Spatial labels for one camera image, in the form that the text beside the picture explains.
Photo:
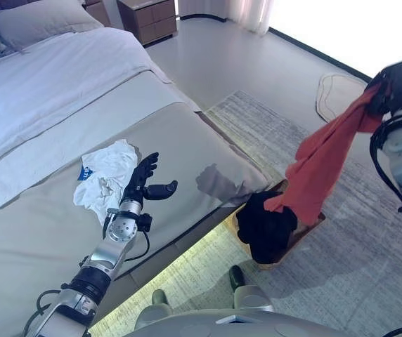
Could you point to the black garment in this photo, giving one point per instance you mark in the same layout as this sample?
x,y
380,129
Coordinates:
x,y
267,231

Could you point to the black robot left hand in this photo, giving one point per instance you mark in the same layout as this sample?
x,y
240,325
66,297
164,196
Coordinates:
x,y
139,182

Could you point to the white blue chest tag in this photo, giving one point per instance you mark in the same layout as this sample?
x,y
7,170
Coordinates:
x,y
234,319

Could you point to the white duvet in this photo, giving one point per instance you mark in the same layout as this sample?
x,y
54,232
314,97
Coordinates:
x,y
46,80

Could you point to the woven wooden basket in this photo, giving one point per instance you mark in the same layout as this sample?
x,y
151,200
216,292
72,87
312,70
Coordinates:
x,y
306,231

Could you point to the bed with grey cover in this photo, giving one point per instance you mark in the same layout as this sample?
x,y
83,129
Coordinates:
x,y
194,147

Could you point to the orange red garment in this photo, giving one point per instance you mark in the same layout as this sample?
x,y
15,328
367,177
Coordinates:
x,y
320,168

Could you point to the robot left leg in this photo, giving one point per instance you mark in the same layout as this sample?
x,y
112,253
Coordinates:
x,y
155,314

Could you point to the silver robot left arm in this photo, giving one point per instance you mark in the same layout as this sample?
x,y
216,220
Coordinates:
x,y
111,252

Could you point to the robot leg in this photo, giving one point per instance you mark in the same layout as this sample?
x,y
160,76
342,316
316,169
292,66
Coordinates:
x,y
253,298
155,314

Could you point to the plain beige pillow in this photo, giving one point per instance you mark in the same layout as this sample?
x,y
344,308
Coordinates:
x,y
43,21

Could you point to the dark window frame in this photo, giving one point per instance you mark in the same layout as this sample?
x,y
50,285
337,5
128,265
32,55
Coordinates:
x,y
320,54

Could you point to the grey bed base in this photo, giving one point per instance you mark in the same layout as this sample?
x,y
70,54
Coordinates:
x,y
159,252

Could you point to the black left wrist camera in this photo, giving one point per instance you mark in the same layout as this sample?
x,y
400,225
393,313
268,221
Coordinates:
x,y
144,222

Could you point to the white garment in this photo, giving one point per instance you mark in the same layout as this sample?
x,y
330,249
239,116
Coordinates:
x,y
106,165

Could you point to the small beige floor mat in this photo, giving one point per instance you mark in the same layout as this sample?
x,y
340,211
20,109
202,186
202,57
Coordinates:
x,y
338,94

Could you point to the white sheer curtain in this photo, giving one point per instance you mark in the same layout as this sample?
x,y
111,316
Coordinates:
x,y
243,14

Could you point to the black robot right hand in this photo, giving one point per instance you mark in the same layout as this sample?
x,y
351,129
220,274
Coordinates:
x,y
401,87

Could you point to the brown wooden nightstand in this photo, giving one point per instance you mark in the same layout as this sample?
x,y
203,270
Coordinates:
x,y
148,21

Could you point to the pale grey piped bed sheet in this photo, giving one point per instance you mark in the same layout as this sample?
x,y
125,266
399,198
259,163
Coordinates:
x,y
134,98

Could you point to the brown wooden side cabinet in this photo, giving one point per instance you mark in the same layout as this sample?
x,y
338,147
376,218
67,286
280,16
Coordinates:
x,y
97,12

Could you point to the robot right leg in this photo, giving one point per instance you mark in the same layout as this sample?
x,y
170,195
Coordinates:
x,y
253,298

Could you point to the grey striped rug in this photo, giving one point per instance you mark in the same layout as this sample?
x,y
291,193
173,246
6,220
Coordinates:
x,y
345,228

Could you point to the pale robot torso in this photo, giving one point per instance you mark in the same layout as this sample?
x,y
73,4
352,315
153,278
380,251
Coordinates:
x,y
292,328

